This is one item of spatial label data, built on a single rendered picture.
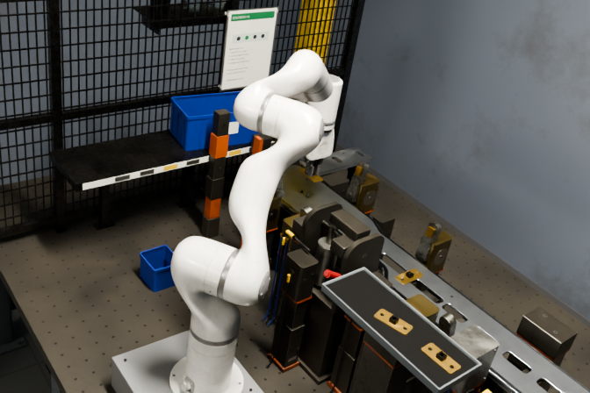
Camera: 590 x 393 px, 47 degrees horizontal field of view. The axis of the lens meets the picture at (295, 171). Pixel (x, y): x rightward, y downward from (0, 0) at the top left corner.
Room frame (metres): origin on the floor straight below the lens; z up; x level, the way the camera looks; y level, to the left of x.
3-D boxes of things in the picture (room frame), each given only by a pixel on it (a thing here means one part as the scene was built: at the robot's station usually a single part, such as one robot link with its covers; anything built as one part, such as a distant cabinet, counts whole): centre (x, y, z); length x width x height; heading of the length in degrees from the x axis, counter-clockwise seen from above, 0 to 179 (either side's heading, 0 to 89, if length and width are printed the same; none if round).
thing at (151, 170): (2.08, 0.39, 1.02); 0.90 x 0.22 x 0.03; 133
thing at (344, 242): (1.49, -0.15, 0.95); 0.18 x 0.13 x 0.49; 43
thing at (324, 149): (1.90, -0.05, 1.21); 0.10 x 0.07 x 0.11; 133
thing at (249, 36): (2.37, 0.25, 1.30); 0.23 x 0.02 x 0.31; 133
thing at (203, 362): (1.24, 0.13, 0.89); 0.19 x 0.19 x 0.18
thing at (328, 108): (1.90, -0.05, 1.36); 0.09 x 0.08 x 0.13; 76
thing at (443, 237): (1.73, -0.47, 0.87); 0.12 x 0.07 x 0.35; 133
